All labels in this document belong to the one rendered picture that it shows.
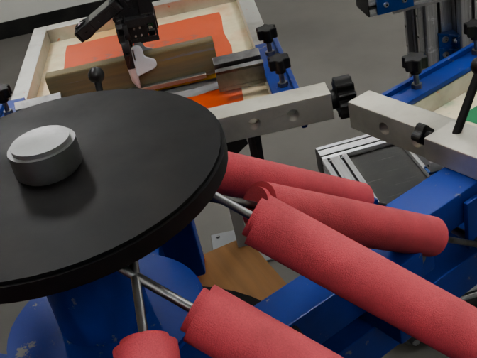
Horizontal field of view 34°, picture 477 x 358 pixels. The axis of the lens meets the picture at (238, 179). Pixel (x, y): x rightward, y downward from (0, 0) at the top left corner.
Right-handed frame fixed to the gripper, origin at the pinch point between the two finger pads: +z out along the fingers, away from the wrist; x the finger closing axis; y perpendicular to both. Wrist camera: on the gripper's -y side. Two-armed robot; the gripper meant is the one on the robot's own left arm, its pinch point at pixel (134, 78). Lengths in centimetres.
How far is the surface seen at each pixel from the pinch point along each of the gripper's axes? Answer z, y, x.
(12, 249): -32, -2, -104
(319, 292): -2, 23, -82
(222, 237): 99, 9, 77
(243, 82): 0.8, 22.0, -11.1
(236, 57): -2.7, 21.6, -6.1
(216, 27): 4.2, 19.8, 32.0
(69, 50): 5.1, -18.2, 39.0
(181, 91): 3.8, 9.1, -2.9
